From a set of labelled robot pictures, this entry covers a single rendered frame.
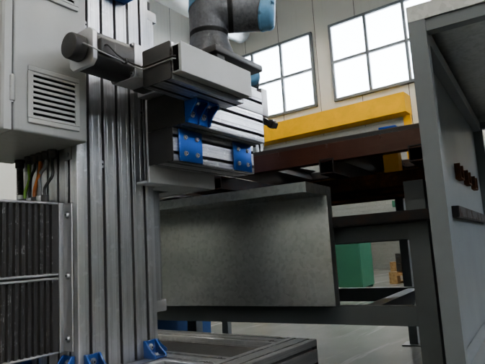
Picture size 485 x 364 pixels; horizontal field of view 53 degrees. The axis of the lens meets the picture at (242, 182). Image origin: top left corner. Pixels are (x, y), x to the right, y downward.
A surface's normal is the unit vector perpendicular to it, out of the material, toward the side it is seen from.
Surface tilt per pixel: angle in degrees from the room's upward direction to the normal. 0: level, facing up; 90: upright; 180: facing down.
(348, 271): 90
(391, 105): 90
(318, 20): 90
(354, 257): 90
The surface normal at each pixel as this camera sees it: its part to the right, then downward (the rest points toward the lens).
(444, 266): -0.52, -0.09
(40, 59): 0.80, -0.13
